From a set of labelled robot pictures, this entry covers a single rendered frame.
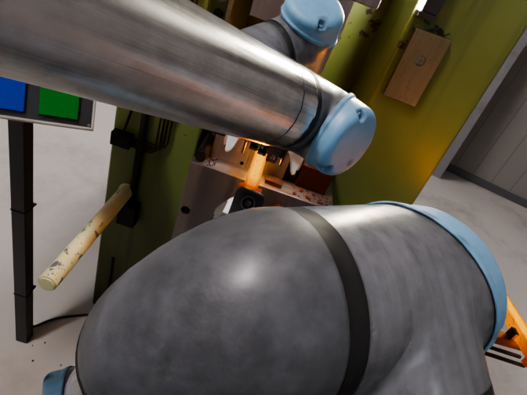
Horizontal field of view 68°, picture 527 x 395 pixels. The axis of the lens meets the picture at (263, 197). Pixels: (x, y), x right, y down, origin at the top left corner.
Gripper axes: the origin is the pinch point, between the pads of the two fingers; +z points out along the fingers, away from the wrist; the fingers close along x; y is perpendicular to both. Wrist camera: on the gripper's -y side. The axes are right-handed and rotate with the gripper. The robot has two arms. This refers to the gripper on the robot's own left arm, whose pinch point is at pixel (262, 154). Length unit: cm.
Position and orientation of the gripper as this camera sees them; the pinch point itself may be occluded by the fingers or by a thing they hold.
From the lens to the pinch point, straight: 77.6
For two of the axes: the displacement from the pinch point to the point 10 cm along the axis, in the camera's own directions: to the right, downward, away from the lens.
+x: 9.4, 3.3, 0.5
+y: -2.6, 8.4, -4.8
